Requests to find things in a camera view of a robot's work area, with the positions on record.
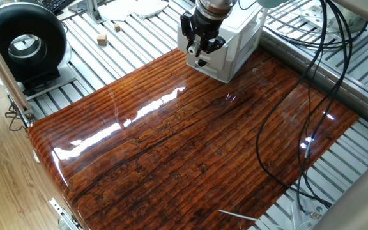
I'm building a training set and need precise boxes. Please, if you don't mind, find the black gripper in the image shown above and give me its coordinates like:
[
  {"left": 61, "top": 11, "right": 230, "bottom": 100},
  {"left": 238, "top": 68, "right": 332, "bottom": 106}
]
[{"left": 180, "top": 8, "right": 227, "bottom": 59}]

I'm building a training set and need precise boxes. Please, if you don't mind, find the white drawer with black knob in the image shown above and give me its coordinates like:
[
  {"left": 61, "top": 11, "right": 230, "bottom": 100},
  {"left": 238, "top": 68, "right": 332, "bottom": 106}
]
[{"left": 187, "top": 59, "right": 234, "bottom": 84}]

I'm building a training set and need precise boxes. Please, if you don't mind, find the white plastic drawer cabinet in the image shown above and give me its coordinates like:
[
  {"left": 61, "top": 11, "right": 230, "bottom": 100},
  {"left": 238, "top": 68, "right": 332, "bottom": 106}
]
[{"left": 186, "top": 0, "right": 270, "bottom": 84}]

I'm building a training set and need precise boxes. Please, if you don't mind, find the white cloth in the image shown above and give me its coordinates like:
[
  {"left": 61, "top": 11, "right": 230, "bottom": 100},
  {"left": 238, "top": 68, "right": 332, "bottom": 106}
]
[{"left": 98, "top": 0, "right": 169, "bottom": 22}]

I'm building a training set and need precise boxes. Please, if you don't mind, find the small wooden block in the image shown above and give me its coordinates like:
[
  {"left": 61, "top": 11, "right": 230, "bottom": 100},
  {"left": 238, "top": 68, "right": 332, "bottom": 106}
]
[{"left": 96, "top": 33, "right": 109, "bottom": 47}]

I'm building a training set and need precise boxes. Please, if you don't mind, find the glossy wood-grain mat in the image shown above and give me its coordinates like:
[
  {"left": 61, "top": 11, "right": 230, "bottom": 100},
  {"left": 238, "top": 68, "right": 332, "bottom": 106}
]
[{"left": 27, "top": 47, "right": 360, "bottom": 230}]

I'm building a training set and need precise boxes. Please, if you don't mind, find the metal mounting plate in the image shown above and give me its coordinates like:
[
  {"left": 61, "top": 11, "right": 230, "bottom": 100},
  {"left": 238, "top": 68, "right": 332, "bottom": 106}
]
[{"left": 300, "top": 1, "right": 368, "bottom": 44}]

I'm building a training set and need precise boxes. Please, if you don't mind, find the dark grey flat plate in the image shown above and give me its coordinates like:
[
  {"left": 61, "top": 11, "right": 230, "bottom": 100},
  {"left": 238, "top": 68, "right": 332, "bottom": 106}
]
[{"left": 68, "top": 0, "right": 91, "bottom": 15}]

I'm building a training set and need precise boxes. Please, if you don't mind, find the black keyboard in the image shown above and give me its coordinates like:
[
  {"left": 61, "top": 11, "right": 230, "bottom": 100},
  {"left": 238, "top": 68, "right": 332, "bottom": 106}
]
[{"left": 27, "top": 0, "right": 76, "bottom": 15}]

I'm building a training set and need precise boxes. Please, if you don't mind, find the white cylindrical device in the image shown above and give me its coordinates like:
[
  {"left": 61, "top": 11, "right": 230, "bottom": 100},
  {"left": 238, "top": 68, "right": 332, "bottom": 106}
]
[{"left": 326, "top": 0, "right": 368, "bottom": 33}]

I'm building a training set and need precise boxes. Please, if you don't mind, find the aluminium diagonal beam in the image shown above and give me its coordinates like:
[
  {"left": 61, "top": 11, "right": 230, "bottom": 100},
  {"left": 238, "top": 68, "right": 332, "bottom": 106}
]
[{"left": 0, "top": 19, "right": 38, "bottom": 127}]

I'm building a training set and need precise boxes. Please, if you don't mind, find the aluminium post bracket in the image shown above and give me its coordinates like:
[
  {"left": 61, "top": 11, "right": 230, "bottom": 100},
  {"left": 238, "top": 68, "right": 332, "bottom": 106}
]
[{"left": 86, "top": 0, "right": 105, "bottom": 25}]

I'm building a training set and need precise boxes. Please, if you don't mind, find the black looped cable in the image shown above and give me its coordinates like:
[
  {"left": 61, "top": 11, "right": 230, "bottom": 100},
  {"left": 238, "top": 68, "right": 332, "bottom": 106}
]
[{"left": 265, "top": 0, "right": 368, "bottom": 52}]

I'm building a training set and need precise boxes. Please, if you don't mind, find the thick black cable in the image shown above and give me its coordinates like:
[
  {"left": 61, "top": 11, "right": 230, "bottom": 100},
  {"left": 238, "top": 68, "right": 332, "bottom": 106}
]
[{"left": 255, "top": 0, "right": 354, "bottom": 208}]

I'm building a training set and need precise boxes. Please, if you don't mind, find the aluminium profile rail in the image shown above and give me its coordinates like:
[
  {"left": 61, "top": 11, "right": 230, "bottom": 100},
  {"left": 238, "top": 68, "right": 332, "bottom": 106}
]
[{"left": 259, "top": 27, "right": 368, "bottom": 121}]

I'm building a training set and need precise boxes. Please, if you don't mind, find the grey metal base plate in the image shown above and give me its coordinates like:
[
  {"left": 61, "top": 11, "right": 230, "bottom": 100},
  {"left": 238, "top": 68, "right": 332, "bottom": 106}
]
[{"left": 20, "top": 68, "right": 78, "bottom": 100}]

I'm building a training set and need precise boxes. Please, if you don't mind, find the thin black cable white tag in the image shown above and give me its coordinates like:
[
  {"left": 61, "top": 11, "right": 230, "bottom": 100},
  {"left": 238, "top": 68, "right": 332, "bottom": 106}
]
[{"left": 295, "top": 0, "right": 332, "bottom": 218}]

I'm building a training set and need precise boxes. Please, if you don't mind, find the white thin cable tie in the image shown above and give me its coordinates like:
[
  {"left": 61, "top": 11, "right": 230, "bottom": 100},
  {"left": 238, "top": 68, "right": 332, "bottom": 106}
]
[{"left": 218, "top": 209, "right": 259, "bottom": 222}]

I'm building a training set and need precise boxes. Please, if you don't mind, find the thin black wire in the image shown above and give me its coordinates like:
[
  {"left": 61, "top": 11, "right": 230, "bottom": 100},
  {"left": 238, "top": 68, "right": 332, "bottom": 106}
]
[{"left": 4, "top": 95, "right": 28, "bottom": 132}]

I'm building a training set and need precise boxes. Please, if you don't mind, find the robot base plate with bolts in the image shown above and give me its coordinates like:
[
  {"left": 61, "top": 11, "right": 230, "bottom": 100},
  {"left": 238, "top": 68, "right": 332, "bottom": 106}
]
[{"left": 289, "top": 199, "right": 328, "bottom": 230}]

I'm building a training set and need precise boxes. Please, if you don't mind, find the metal cable connector blue tip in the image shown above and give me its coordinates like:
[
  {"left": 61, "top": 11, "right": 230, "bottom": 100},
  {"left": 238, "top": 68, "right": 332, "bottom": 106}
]
[{"left": 305, "top": 210, "right": 324, "bottom": 221}]

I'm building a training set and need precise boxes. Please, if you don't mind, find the metal slide bracket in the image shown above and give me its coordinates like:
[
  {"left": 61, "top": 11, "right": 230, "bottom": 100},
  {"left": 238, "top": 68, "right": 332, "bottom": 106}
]
[{"left": 49, "top": 197, "right": 84, "bottom": 230}]

